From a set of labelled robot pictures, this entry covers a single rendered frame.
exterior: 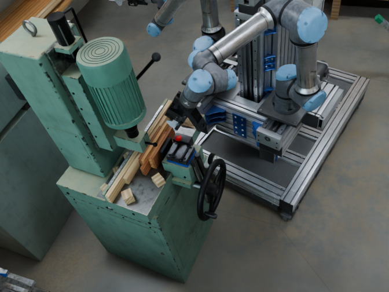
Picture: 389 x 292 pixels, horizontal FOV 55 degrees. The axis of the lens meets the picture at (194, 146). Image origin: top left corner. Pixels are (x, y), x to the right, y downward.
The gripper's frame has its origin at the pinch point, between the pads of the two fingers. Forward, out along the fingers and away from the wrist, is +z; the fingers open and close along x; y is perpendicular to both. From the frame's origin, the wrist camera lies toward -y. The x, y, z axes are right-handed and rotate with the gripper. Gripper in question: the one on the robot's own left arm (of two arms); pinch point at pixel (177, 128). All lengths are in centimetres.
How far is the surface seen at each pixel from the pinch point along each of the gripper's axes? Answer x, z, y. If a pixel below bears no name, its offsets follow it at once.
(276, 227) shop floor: -27, 74, -87
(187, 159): 7.2, 4.1, -10.5
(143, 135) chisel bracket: 6.8, 8.0, 10.4
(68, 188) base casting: 29, 50, 29
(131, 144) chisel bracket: 11.2, 12.6, 13.1
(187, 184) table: 11.6, 15.4, -16.8
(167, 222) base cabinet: 23.4, 36.2, -19.8
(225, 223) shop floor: -18, 90, -60
